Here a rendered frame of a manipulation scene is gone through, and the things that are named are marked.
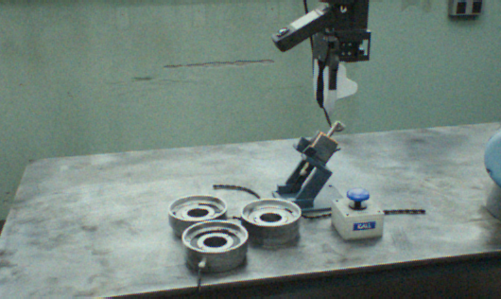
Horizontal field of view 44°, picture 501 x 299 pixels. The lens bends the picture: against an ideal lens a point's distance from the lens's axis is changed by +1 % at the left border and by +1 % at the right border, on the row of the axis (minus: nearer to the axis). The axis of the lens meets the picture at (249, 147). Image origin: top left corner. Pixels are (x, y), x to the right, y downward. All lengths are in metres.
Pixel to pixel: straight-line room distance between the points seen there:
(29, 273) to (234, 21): 1.76
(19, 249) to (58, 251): 0.07
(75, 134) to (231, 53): 0.74
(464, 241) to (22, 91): 1.96
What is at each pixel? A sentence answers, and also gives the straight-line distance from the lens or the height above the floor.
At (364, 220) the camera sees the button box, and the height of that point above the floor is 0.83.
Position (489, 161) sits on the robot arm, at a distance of 1.03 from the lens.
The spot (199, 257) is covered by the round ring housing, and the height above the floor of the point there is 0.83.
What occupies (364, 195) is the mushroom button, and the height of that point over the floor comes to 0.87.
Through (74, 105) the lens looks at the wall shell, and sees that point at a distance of 2.65.
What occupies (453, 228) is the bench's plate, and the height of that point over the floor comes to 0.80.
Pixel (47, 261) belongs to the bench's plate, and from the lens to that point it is 1.07.
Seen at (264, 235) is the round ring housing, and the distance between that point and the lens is 1.04.
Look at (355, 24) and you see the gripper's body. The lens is 1.12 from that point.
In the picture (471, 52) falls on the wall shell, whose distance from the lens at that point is 3.02.
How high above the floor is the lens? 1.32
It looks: 21 degrees down
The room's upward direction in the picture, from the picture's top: 1 degrees counter-clockwise
